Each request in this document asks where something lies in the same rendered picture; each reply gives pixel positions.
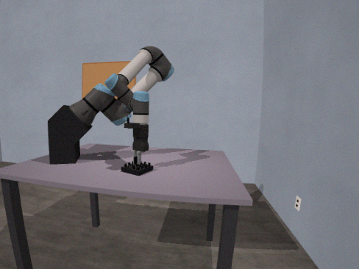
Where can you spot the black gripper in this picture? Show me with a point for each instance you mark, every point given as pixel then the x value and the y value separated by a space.
pixel 140 136

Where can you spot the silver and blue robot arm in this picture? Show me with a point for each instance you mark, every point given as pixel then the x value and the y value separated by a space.
pixel 100 98

